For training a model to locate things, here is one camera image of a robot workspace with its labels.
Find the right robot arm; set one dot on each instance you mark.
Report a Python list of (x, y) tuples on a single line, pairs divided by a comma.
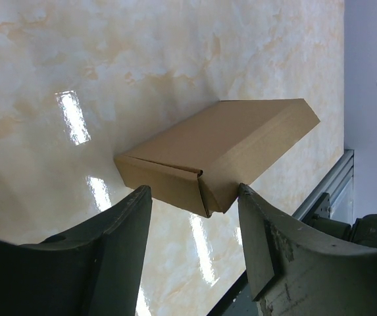
[(362, 232)]

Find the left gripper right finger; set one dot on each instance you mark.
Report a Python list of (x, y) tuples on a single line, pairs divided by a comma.
[(294, 269)]

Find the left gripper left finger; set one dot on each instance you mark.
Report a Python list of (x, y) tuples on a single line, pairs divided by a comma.
[(93, 268)]

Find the aluminium rail front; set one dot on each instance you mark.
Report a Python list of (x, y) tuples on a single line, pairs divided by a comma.
[(333, 196)]

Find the brown cardboard box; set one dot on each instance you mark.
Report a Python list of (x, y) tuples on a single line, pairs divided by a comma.
[(198, 164)]

